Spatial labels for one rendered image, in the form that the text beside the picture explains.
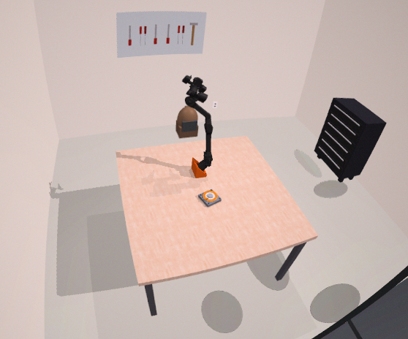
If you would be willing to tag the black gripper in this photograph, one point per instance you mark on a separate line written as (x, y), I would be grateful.
(187, 79)

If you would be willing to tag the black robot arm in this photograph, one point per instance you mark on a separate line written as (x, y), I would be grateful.
(193, 97)

